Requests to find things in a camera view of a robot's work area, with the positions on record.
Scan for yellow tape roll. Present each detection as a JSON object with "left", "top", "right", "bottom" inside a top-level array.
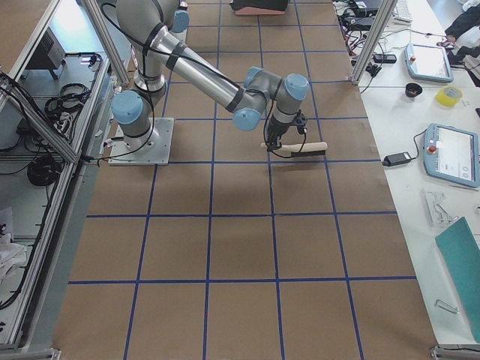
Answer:
[{"left": 435, "top": 85, "right": 463, "bottom": 107}]

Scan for blue teach pendant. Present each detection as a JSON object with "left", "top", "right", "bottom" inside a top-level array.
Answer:
[
  {"left": 423, "top": 123, "right": 479, "bottom": 188},
  {"left": 404, "top": 43, "right": 454, "bottom": 83}
]

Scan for aluminium frame post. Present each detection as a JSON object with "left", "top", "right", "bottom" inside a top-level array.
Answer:
[{"left": 350, "top": 0, "right": 397, "bottom": 86}]

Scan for teal folder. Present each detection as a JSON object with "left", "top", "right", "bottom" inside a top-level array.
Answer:
[{"left": 435, "top": 217, "right": 479, "bottom": 343}]

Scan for black power adapter brick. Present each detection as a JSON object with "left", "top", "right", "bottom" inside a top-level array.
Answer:
[{"left": 382, "top": 151, "right": 413, "bottom": 167}]

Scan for white crumpled cloth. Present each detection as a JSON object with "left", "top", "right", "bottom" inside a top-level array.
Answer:
[{"left": 1, "top": 233, "right": 27, "bottom": 282}]

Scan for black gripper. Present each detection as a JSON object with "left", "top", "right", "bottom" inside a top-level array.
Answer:
[{"left": 265, "top": 110, "right": 307, "bottom": 152}]

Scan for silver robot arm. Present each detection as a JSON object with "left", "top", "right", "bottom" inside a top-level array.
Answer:
[
  {"left": 171, "top": 1, "right": 190, "bottom": 34},
  {"left": 115, "top": 1, "right": 309, "bottom": 152}
]

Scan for metal hex key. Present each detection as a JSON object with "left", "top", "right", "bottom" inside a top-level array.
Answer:
[{"left": 434, "top": 298, "right": 460, "bottom": 314}]

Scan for beige hand brush black bristles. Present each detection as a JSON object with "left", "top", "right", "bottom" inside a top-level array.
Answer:
[{"left": 271, "top": 142, "right": 328, "bottom": 158}]

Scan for far blue teach pendant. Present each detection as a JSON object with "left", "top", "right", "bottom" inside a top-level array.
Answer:
[{"left": 404, "top": 43, "right": 454, "bottom": 83}]

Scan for near blue teach pendant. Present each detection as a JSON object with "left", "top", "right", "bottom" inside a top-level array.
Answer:
[{"left": 423, "top": 123, "right": 479, "bottom": 188}]

